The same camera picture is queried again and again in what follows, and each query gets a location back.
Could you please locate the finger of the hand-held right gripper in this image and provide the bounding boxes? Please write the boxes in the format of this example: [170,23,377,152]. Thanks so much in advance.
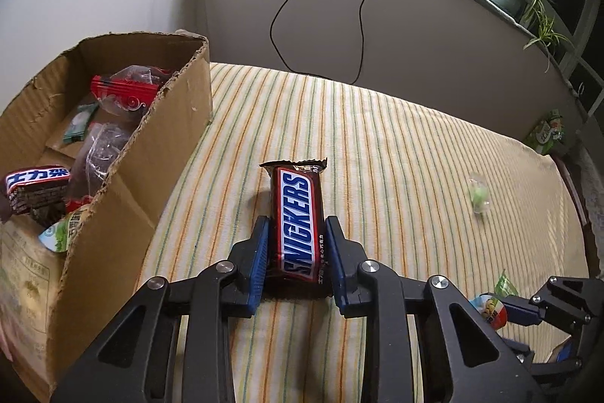
[504,336,590,381]
[501,275,594,329]

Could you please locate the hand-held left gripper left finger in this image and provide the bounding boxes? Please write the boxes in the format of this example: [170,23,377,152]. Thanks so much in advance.
[49,215,272,403]

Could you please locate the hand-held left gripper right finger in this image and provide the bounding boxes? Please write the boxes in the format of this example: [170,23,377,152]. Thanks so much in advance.
[323,215,544,403]

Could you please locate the brown chocolate bar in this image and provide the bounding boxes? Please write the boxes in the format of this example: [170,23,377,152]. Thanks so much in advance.
[4,166,72,216]
[259,157,328,300]

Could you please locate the colorful egg-shaped snack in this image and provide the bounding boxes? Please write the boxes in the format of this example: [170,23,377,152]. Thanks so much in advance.
[469,293,511,331]

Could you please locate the brown cardboard box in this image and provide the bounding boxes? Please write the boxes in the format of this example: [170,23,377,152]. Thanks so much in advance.
[0,31,213,391]

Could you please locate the clear red-topped bag of dark snacks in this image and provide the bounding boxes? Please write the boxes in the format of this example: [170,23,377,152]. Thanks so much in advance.
[89,64,179,117]

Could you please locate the green snack packet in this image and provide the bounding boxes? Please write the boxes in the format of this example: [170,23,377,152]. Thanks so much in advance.
[63,103,100,144]

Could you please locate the small green foil packet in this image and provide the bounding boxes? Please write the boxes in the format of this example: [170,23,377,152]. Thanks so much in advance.
[493,270,520,298]

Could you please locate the small clear wrapped candy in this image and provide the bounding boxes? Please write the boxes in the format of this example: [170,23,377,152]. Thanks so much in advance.
[465,175,492,216]

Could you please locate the striped bed sheet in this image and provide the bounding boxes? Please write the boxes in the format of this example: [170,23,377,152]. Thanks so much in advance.
[137,62,592,403]

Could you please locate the green snack bag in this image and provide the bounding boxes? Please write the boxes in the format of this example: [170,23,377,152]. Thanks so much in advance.
[525,109,565,154]

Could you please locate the clear plastic snack bag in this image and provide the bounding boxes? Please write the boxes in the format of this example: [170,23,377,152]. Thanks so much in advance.
[66,122,143,206]

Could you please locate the white green jelly cup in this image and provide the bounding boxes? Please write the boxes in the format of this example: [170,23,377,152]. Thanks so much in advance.
[38,205,94,253]

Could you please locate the beige printed packet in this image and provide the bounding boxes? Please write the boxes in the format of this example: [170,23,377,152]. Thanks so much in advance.
[0,221,65,340]

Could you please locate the dark hanging cable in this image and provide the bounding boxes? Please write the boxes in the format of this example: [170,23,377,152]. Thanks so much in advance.
[270,0,384,85]

